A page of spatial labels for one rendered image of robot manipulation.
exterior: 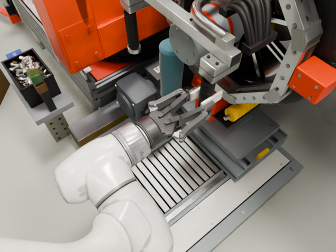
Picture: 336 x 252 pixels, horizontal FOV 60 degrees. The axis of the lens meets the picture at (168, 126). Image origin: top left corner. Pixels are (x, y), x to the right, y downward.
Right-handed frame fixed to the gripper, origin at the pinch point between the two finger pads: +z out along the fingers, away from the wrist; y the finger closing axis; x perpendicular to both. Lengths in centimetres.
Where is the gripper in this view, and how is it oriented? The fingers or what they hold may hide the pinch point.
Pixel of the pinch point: (206, 95)
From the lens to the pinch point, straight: 75.9
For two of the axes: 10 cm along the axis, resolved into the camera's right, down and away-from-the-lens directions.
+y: 6.2, 6.5, -4.4
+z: 7.9, -5.1, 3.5
